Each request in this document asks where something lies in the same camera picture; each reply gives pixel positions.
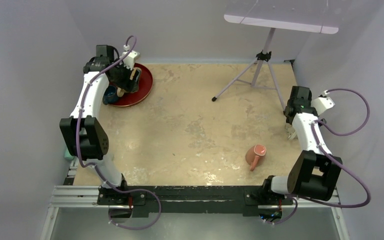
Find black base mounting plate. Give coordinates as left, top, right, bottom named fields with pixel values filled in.
left=97, top=185, right=293, bottom=218

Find aluminium frame rail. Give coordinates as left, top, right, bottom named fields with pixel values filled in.
left=39, top=184, right=351, bottom=240

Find beige mug sideways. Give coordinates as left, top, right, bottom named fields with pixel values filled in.
left=116, top=67, right=142, bottom=97

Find round red lacquer tray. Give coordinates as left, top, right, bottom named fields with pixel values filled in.
left=109, top=63, right=154, bottom=108

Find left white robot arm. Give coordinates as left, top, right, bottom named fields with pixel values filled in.
left=59, top=44, right=135, bottom=205

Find white overhead light panel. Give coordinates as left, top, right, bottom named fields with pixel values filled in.
left=223, top=0, right=348, bottom=35

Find mint green object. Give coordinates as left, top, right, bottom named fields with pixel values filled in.
left=63, top=148, right=75, bottom=162

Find dark blue mug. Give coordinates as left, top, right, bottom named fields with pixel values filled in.
left=102, top=85, right=120, bottom=105

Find white tripod stand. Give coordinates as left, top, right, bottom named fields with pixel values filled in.
left=211, top=27, right=289, bottom=112

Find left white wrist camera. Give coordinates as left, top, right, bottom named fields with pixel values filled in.
left=120, top=44, right=141, bottom=70

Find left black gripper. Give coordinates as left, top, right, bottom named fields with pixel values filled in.
left=111, top=58, right=141, bottom=93

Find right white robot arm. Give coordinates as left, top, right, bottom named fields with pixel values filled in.
left=260, top=86, right=341, bottom=204

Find pink salmon mug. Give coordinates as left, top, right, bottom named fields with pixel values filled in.
left=245, top=144, right=267, bottom=172

